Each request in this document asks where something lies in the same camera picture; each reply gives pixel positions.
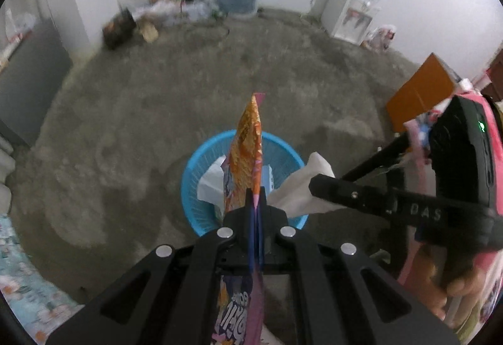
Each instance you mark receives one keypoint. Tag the orange cardboard box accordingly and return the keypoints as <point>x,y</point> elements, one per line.
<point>420,89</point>

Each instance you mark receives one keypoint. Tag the blue plastic basket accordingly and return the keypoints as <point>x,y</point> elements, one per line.
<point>196,180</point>

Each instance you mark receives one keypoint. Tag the pile of clear plastic bags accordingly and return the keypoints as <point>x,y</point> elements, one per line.
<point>169,11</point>

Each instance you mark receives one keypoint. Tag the white crumpled paper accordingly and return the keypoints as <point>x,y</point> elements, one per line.
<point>210,184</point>

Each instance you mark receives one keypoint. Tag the orange pink snack bag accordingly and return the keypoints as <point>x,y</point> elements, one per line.
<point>245,156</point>

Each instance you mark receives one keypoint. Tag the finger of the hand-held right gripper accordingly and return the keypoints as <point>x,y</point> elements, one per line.
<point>353,195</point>

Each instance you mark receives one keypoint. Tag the grey cabinet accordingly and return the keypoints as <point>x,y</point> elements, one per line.
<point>31,85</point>

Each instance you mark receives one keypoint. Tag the printed plastic bag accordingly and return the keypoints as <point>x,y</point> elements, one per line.
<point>379,38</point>

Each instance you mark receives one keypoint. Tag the white water dispenser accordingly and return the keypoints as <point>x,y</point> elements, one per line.
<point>346,15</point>

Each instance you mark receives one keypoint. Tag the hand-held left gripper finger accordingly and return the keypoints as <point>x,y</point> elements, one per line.
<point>251,239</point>
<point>260,239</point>

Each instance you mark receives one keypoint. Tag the person's right hand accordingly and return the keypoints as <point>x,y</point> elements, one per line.
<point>467,288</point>

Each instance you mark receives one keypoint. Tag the floral tablecloth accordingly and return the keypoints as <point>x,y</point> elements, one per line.
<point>27,290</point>

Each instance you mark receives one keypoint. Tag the dark bag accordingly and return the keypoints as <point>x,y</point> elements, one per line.
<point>118,30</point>

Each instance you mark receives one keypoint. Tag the white tissue paper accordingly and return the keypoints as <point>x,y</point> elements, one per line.
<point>298,188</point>

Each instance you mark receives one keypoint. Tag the black metal frame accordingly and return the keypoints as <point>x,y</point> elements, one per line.
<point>395,156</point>

